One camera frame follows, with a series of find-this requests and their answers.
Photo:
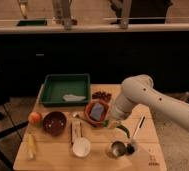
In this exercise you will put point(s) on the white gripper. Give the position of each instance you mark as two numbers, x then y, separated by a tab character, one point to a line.
120	110

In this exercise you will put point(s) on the green pepper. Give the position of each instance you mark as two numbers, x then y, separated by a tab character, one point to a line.
110	124

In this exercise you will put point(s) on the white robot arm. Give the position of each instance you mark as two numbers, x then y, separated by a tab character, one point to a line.
139	90

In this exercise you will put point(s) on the metal cup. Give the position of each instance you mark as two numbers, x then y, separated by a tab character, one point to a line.
118	149

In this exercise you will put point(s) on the white round cup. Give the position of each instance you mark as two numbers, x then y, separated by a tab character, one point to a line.
81	147

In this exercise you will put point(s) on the orange bowl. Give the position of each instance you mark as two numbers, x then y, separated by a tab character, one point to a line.
103	116

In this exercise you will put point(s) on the blue sponge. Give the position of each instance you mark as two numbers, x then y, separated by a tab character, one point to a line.
97	111

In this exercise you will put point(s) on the red grapes bunch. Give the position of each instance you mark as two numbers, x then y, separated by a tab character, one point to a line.
102	95

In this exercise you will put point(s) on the wooden block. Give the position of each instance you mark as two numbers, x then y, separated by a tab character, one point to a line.
76	131

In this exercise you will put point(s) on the white cloth in tray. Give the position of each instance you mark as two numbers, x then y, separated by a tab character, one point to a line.
73	98

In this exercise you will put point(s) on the green plastic tray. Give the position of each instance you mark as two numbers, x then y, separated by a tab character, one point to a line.
56	86

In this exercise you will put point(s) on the dark red bowl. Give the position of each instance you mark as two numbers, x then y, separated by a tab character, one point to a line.
54	123

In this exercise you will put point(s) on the peach fruit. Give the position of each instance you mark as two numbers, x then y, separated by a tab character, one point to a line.
35	118

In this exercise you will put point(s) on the spoon with wooden handle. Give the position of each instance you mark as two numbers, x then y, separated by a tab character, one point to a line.
76	115

